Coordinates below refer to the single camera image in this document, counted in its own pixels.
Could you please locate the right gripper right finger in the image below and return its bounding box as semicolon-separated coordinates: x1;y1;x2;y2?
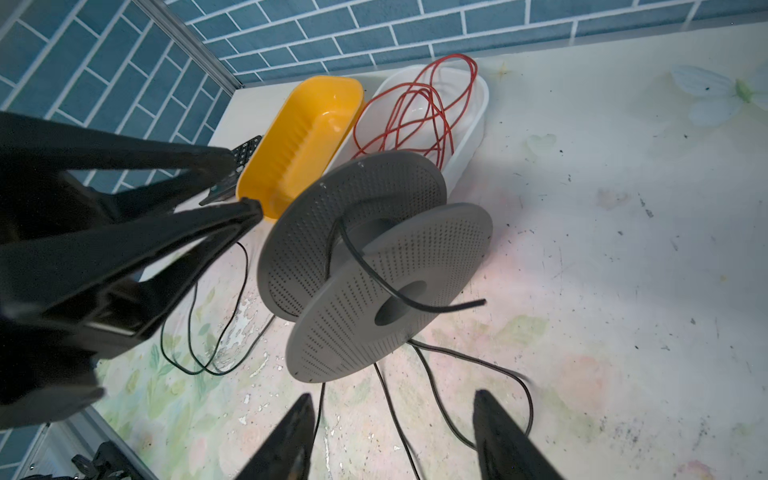
473;390;563;480

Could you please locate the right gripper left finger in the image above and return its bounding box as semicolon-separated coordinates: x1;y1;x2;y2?
236;393;316;480

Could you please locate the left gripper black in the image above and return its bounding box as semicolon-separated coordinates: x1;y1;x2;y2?
1;112;263;428

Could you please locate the black cable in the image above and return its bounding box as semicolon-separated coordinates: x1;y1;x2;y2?
159;215;535;480

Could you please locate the grey perforated cable spool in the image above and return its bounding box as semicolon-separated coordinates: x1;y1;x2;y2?
257;151;493;383

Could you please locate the black calculator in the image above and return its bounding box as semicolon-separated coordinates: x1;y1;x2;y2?
199;135;262;206

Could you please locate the yellow plastic tub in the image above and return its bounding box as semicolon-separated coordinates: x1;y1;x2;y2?
235;76;364;221

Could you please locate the white plastic tub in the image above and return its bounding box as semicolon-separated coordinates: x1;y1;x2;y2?
326;65;489;192

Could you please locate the red cable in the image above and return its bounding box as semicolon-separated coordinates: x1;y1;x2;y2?
351;53;480;172

